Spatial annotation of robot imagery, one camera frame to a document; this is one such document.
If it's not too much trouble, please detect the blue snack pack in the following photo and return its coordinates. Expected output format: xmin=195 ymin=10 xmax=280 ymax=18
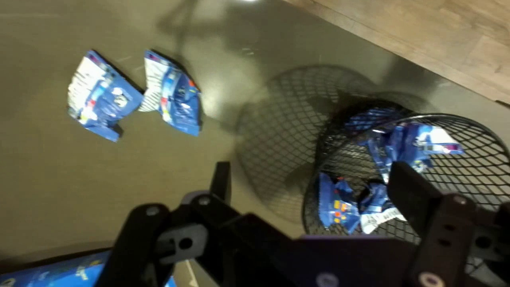
xmin=67 ymin=50 xmax=144 ymax=143
xmin=359 ymin=122 xmax=465 ymax=184
xmin=345 ymin=107 xmax=405 ymax=132
xmin=138 ymin=49 xmax=203 ymax=137
xmin=357 ymin=181 xmax=408 ymax=235
xmin=318 ymin=172 xmax=361 ymax=235

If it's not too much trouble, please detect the blue printed carton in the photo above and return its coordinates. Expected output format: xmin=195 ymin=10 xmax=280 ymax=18
xmin=0 ymin=250 xmax=177 ymax=287

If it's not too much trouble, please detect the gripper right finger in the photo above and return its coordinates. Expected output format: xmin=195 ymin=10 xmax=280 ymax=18
xmin=387 ymin=161 xmax=510 ymax=287

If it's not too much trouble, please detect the black wire basket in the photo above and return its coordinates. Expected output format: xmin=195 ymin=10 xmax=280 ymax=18
xmin=302 ymin=98 xmax=510 ymax=275

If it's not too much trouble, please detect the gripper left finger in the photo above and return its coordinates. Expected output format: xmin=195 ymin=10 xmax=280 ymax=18
xmin=95 ymin=161 xmax=244 ymax=287

